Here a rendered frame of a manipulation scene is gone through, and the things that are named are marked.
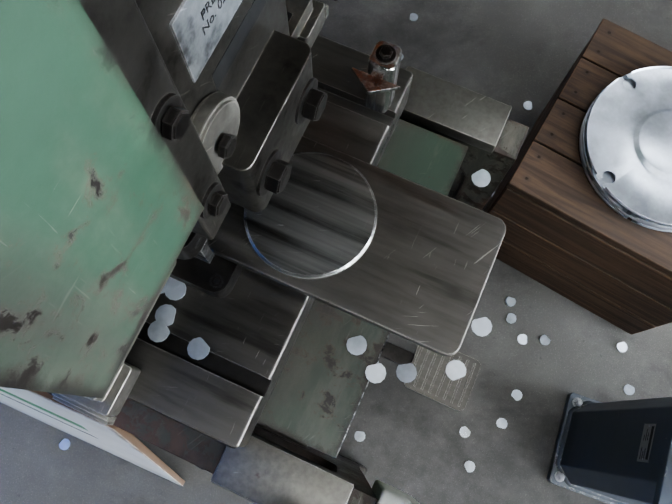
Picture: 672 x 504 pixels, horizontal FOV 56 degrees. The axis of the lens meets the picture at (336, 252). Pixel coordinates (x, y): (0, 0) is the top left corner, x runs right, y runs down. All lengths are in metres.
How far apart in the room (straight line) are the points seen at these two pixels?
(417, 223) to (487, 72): 1.05
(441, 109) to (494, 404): 0.75
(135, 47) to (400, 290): 0.40
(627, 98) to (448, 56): 0.54
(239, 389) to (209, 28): 0.39
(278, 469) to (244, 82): 0.42
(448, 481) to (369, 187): 0.87
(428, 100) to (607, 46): 0.55
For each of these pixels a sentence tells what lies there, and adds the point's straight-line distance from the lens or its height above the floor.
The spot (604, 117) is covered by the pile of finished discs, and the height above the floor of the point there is 0.38.
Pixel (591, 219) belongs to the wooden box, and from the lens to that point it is 1.12.
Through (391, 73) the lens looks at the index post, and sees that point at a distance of 0.65.
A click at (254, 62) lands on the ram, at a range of 0.43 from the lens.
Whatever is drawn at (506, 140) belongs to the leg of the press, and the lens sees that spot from 0.82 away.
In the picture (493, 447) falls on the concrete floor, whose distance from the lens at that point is 1.38.
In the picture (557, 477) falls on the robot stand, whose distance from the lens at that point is 1.39.
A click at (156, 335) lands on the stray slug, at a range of 0.66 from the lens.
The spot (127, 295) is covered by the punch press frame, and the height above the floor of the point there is 1.09.
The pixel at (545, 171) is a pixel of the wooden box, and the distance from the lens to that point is 1.13.
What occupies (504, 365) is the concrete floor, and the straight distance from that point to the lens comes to 1.39.
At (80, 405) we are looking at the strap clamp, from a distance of 0.65.
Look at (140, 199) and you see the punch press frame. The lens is 0.24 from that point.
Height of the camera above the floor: 1.34
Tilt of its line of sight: 75 degrees down
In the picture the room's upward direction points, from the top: straight up
